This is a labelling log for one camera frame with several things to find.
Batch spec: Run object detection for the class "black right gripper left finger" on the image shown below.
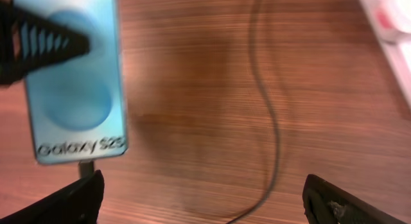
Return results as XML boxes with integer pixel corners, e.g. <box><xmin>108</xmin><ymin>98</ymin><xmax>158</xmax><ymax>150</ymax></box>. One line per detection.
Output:
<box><xmin>1</xmin><ymin>170</ymin><xmax>105</xmax><ymax>224</ymax></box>

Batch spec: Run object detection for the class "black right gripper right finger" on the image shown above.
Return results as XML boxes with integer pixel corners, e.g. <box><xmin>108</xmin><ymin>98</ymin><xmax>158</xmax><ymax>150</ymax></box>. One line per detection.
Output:
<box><xmin>302</xmin><ymin>174</ymin><xmax>406</xmax><ymax>224</ymax></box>

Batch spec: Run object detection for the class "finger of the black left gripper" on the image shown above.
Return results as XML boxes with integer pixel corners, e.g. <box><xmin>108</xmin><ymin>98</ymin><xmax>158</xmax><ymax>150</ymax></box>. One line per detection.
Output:
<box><xmin>1</xmin><ymin>0</ymin><xmax>91</xmax><ymax>86</ymax></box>

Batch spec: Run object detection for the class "black USB charging cable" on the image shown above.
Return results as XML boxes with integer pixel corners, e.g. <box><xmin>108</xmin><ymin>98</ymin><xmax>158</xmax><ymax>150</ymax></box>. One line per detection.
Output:
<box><xmin>78</xmin><ymin>0</ymin><xmax>282</xmax><ymax>224</ymax></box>

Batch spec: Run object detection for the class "Samsung Galaxy smartphone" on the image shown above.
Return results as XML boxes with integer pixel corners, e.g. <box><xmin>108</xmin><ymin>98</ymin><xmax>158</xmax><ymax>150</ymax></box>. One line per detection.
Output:
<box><xmin>14</xmin><ymin>0</ymin><xmax>127</xmax><ymax>164</ymax></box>

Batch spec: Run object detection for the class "white power strip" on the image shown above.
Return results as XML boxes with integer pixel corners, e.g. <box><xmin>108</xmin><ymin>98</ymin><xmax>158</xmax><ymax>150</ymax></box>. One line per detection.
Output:
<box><xmin>359</xmin><ymin>0</ymin><xmax>410</xmax><ymax>104</ymax></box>

